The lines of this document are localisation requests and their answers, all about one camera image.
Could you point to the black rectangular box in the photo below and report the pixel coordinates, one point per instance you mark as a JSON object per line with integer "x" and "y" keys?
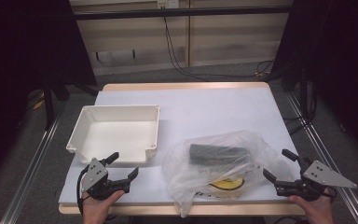
{"x": 217, "y": 154}

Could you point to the black metal stand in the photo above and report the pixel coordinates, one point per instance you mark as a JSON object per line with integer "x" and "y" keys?
{"x": 48, "y": 105}

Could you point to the person's right hand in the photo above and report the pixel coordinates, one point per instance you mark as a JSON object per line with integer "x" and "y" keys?
{"x": 315, "y": 210}

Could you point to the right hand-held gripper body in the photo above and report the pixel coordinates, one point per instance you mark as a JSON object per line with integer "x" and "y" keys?
{"x": 317, "y": 179}

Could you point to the clear plastic bag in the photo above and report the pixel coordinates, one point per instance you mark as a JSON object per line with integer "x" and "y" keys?
{"x": 261, "y": 146}

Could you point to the white plastic bin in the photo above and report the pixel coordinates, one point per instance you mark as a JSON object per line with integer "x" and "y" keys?
{"x": 118, "y": 137}

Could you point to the white board mat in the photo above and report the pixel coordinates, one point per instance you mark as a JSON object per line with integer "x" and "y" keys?
{"x": 205, "y": 109}

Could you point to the person's left hand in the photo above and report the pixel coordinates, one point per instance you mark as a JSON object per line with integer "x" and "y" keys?
{"x": 98, "y": 208}

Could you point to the aluminium floor rail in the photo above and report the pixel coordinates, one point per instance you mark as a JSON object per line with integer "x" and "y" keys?
{"x": 326, "y": 155}
{"x": 28, "y": 177}

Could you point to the wooden table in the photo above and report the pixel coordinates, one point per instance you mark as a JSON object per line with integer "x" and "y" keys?
{"x": 183, "y": 85}

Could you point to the black horizontal bar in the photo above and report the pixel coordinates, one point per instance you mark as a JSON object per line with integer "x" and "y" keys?
{"x": 183, "y": 13}

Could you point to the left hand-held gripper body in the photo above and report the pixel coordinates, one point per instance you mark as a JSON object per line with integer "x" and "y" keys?
{"x": 93, "y": 177}

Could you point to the black curtain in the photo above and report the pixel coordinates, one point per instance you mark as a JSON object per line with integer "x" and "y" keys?
{"x": 338, "y": 46}
{"x": 28, "y": 46}

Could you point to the white wall socket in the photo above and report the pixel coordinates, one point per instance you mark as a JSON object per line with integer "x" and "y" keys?
{"x": 167, "y": 3}

